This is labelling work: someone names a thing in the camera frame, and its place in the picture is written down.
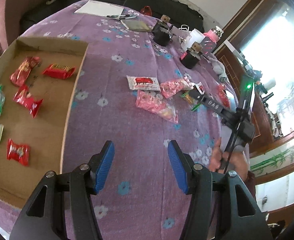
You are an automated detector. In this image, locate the white red snack packet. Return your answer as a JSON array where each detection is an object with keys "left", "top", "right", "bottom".
[{"left": 191, "top": 82, "right": 205, "bottom": 94}]

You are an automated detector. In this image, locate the red gold candy packet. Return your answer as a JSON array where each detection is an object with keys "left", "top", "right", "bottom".
[{"left": 42, "top": 63, "right": 75, "bottom": 80}]

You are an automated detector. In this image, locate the white red striped packet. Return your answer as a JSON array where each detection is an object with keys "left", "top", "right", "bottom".
[{"left": 126, "top": 76, "right": 160, "bottom": 92}]

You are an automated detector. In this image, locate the red twisted candy packet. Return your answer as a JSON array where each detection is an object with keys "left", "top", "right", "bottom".
[{"left": 13, "top": 85, "right": 43, "bottom": 118}]

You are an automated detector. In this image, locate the white plastic bag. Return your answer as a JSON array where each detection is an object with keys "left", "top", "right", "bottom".
[{"left": 206, "top": 54, "right": 228, "bottom": 83}]

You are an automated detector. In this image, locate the green trimmed biscuit packet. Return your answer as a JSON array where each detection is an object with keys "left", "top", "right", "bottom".
[{"left": 180, "top": 91, "right": 200, "bottom": 112}]

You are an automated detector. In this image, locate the white paper sheet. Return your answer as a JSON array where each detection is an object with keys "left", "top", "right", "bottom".
[{"left": 75, "top": 1, "right": 124, "bottom": 17}]

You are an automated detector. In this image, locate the cardboard box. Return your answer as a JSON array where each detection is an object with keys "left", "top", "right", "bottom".
[{"left": 0, "top": 37, "right": 88, "bottom": 208}]

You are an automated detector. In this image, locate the red snack bag in box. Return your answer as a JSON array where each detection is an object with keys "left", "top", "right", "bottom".
[{"left": 10, "top": 56, "right": 42, "bottom": 87}]

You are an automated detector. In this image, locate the white cup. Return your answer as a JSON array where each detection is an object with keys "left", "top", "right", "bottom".
[{"left": 180, "top": 29, "right": 205, "bottom": 51}]

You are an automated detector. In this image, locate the purple floral tablecloth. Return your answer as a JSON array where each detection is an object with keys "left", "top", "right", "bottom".
[{"left": 0, "top": 0, "right": 250, "bottom": 240}]

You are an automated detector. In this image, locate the dark red snack bag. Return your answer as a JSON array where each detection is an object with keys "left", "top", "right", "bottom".
[{"left": 217, "top": 84, "right": 230, "bottom": 109}]

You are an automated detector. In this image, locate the grey notebook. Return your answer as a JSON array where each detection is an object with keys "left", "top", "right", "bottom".
[{"left": 120, "top": 19, "right": 152, "bottom": 32}]

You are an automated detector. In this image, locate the pink clear snack bag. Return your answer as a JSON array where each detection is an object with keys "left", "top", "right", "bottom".
[{"left": 136, "top": 90, "right": 178, "bottom": 124}]

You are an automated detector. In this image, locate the dark sofa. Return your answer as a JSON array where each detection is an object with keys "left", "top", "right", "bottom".
[{"left": 0, "top": 0, "right": 204, "bottom": 34}]

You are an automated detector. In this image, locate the black jar left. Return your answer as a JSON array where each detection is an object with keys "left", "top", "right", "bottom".
[{"left": 152, "top": 15, "right": 173, "bottom": 47}]

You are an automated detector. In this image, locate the black jar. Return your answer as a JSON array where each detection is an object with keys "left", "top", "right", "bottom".
[
  {"left": 152, "top": 15, "right": 173, "bottom": 47},
  {"left": 179, "top": 42, "right": 203, "bottom": 69}
]

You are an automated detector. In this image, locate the long pink snack pack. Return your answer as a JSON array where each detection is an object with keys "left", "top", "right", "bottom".
[{"left": 160, "top": 77, "right": 193, "bottom": 99}]

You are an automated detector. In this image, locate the pink thermos bottle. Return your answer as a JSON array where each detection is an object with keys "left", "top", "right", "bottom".
[{"left": 204, "top": 26, "right": 224, "bottom": 43}]

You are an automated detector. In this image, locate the person right hand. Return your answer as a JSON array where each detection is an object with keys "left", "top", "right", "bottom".
[{"left": 208, "top": 138, "right": 249, "bottom": 180}]

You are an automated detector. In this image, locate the black pen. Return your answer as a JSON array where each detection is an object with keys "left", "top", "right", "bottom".
[{"left": 106, "top": 14, "right": 137, "bottom": 21}]

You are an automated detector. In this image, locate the red candy near corner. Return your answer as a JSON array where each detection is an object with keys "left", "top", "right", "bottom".
[{"left": 7, "top": 139, "right": 30, "bottom": 166}]

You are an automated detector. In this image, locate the black jar right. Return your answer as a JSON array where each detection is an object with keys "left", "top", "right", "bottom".
[{"left": 179, "top": 42, "right": 203, "bottom": 69}]

